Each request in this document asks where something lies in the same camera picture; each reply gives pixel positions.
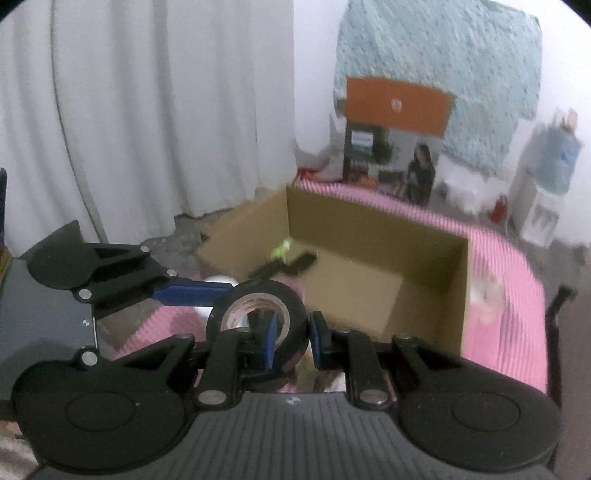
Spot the white bottle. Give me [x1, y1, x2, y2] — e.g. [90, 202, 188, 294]
[188, 275, 238, 332]

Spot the black electrical tape roll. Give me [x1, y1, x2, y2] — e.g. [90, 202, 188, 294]
[206, 279, 308, 370]

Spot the green dropper bottle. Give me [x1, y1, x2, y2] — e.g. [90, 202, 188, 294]
[270, 237, 294, 262]

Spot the black object in box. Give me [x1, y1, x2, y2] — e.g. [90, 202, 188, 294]
[249, 251, 318, 279]

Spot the brown cardboard box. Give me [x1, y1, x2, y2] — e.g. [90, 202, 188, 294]
[197, 187, 470, 354]

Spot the pink checkered tablecloth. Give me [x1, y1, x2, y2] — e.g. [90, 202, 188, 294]
[110, 178, 549, 394]

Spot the white curtain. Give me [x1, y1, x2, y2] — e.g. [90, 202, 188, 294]
[1, 1, 297, 255]

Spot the red canister on floor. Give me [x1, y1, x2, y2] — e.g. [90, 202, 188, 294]
[489, 195, 508, 225]

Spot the white water dispenser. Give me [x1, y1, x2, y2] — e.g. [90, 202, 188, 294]
[510, 170, 566, 248]

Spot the orange flap product box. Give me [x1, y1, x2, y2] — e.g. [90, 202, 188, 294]
[342, 77, 455, 207]

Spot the blue water jug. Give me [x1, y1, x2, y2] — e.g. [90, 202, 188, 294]
[533, 109, 584, 196]

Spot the floral blue hanging cloth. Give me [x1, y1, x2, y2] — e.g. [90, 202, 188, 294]
[334, 0, 542, 175]

